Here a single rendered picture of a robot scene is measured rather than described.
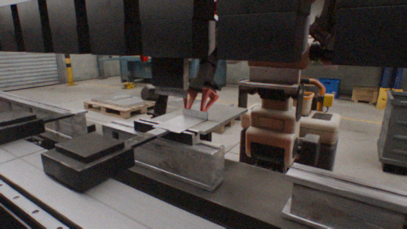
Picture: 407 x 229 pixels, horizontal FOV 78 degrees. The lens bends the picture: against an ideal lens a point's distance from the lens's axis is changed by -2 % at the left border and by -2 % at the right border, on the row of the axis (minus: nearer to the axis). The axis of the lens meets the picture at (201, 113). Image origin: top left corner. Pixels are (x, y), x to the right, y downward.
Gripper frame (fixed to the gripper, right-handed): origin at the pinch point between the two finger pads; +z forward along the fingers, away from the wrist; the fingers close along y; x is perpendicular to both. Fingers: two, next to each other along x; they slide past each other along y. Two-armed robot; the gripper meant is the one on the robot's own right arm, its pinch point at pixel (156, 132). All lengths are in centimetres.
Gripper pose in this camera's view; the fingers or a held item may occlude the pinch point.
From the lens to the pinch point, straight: 121.0
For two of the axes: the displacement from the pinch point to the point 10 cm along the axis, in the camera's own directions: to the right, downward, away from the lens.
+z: -1.7, 9.8, 0.9
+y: -6.3, -0.4, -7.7
